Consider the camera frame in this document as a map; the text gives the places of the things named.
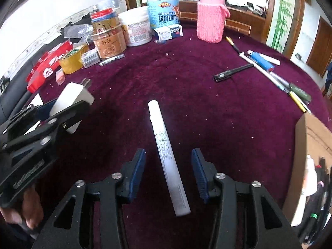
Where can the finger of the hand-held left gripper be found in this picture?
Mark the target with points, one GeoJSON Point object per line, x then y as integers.
{"type": "Point", "coordinates": [45, 107]}
{"type": "Point", "coordinates": [70, 115]}

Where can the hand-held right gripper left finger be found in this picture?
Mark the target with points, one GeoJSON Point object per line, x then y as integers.
{"type": "Point", "coordinates": [137, 171]}

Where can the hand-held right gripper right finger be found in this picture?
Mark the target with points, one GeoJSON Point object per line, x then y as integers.
{"type": "Point", "coordinates": [199, 171]}

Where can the white pronged power adapter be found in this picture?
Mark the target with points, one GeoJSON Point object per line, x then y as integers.
{"type": "Point", "coordinates": [71, 96]}

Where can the white marker grey print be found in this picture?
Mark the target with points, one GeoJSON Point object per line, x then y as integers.
{"type": "Point", "coordinates": [166, 155]}

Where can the white dropper bottle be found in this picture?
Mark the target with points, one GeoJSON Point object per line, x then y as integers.
{"type": "Point", "coordinates": [310, 176]}

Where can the cardboard box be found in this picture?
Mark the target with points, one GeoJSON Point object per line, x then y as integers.
{"type": "Point", "coordinates": [308, 134]}

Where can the black marker green cap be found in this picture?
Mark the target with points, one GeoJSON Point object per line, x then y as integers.
{"type": "Point", "coordinates": [311, 219]}

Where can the black marker pink cap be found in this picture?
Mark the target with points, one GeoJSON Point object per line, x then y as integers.
{"type": "Point", "coordinates": [321, 186]}

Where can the person's left hand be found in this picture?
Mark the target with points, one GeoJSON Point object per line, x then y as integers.
{"type": "Point", "coordinates": [32, 207]}

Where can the white paper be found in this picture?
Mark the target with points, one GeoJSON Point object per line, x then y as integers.
{"type": "Point", "coordinates": [33, 101]}

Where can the small pink box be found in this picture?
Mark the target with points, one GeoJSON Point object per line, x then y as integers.
{"type": "Point", "coordinates": [60, 77]}

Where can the red packet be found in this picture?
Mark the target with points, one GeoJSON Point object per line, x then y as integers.
{"type": "Point", "coordinates": [48, 64]}

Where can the yellow tape roll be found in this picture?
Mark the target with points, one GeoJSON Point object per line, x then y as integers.
{"type": "Point", "coordinates": [72, 59]}

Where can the maroon velvet tablecloth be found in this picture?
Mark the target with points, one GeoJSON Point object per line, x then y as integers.
{"type": "Point", "coordinates": [207, 114]}

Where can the silver pen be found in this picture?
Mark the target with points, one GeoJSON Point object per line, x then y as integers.
{"type": "Point", "coordinates": [111, 61]}

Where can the orange label jar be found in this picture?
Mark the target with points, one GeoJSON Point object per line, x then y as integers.
{"type": "Point", "coordinates": [109, 44]}

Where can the bubble wrap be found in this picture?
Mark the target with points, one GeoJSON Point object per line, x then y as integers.
{"type": "Point", "coordinates": [75, 31]}

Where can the red lid jar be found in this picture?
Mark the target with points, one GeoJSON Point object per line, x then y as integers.
{"type": "Point", "coordinates": [103, 19]}

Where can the white plastic tub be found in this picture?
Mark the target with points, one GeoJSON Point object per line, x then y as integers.
{"type": "Point", "coordinates": [136, 28]}

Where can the clear ballpoint pen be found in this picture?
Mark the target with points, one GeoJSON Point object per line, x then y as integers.
{"type": "Point", "coordinates": [280, 81]}

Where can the white thin pen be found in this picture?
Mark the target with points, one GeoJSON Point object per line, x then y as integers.
{"type": "Point", "coordinates": [255, 64]}

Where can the blue lighter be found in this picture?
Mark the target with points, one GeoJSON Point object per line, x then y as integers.
{"type": "Point", "coordinates": [262, 61]}

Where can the green pen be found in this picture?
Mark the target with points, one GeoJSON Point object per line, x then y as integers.
{"type": "Point", "coordinates": [300, 93]}

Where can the blue white small box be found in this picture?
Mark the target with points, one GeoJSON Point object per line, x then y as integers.
{"type": "Point", "coordinates": [168, 32]}

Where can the gold black brush pen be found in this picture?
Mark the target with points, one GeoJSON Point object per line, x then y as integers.
{"type": "Point", "coordinates": [232, 44]}

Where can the plain white marker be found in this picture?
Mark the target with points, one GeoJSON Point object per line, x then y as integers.
{"type": "Point", "coordinates": [268, 59]}

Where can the blue label jar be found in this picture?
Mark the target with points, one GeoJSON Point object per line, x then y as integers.
{"type": "Point", "coordinates": [163, 13]}

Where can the pink knitted cover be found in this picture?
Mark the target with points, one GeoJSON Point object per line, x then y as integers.
{"type": "Point", "coordinates": [210, 20]}

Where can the wooden cabinet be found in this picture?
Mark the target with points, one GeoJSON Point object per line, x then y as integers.
{"type": "Point", "coordinates": [238, 18]}

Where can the dark blue jacket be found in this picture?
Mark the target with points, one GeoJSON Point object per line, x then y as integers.
{"type": "Point", "coordinates": [329, 77]}

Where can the brown wooden door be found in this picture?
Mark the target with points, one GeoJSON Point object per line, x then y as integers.
{"type": "Point", "coordinates": [319, 46]}

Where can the bamboo painted panel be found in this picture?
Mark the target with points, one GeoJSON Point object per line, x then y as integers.
{"type": "Point", "coordinates": [282, 13]}

